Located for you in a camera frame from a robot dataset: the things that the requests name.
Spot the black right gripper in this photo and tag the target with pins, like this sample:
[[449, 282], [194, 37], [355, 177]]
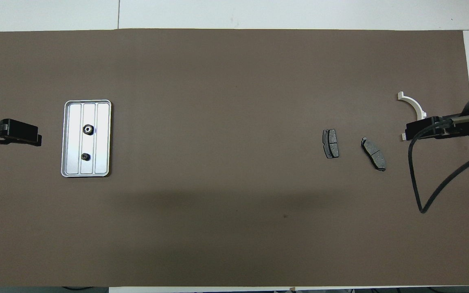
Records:
[[430, 127]]

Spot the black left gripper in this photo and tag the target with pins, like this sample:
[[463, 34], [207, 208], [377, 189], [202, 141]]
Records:
[[18, 130]]

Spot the small black bearing gear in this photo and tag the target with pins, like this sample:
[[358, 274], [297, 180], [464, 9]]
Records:
[[86, 157]]

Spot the large black bearing gear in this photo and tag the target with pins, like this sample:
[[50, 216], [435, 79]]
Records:
[[88, 129]]

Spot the silver metal tray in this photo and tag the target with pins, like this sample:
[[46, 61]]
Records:
[[102, 142]]

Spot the elongated dark grey brake pad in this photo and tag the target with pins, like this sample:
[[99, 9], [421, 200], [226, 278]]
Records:
[[374, 154]]

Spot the rectangular dark grey brake pad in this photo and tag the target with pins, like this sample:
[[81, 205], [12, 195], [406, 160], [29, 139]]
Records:
[[331, 143]]

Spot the brown table mat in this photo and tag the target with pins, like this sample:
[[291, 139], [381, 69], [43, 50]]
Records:
[[234, 228]]

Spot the white curved plastic bracket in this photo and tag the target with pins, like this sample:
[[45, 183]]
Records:
[[414, 103]]

